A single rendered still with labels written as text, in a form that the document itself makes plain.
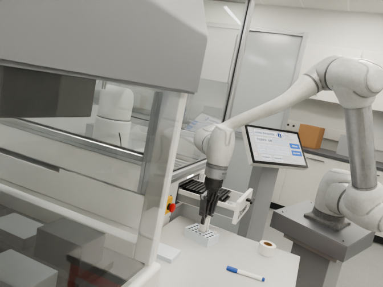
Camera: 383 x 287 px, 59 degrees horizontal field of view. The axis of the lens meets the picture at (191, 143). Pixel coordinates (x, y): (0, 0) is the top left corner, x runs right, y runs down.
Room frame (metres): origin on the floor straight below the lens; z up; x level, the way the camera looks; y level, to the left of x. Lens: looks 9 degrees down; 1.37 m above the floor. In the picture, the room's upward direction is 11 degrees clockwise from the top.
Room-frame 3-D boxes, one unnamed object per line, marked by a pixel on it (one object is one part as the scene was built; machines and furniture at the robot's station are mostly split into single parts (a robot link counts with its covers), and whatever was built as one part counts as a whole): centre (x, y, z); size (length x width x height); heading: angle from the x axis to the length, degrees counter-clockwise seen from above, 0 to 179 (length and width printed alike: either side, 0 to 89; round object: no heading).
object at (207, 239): (1.35, -0.12, 0.78); 0.12 x 0.08 x 0.04; 55
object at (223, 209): (1.65, -0.11, 0.86); 0.40 x 0.26 x 0.06; 70
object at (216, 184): (1.34, -0.12, 0.99); 0.08 x 0.07 x 0.09; 145
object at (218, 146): (1.35, -0.11, 1.18); 0.13 x 0.11 x 0.16; 20
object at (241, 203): (1.57, -0.30, 0.87); 0.29 x 0.02 x 0.11; 160
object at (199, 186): (1.64, -0.12, 0.87); 0.22 x 0.18 x 0.06; 70
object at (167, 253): (1.17, 0.03, 0.77); 0.13 x 0.09 x 0.02; 71
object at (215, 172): (1.34, -0.12, 1.07); 0.09 x 0.09 x 0.06
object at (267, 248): (1.34, -0.40, 0.78); 0.07 x 0.07 x 0.04
